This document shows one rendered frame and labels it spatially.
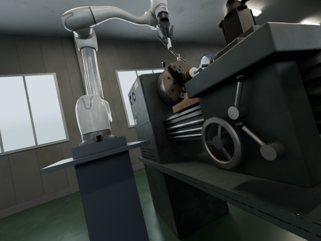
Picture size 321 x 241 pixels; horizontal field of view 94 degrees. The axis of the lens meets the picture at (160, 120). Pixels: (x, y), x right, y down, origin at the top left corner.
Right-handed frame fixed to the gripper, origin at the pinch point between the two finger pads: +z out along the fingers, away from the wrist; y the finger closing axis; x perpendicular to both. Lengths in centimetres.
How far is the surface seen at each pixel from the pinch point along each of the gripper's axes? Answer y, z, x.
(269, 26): -22, 44, -71
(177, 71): 0.9, 20.5, -1.4
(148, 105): -16.8, 37.0, 20.3
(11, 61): -193, -137, 268
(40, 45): -142, -176, 272
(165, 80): -6.3, 23.9, 4.6
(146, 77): -14.0, 14.5, 20.2
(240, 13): -3, 25, -54
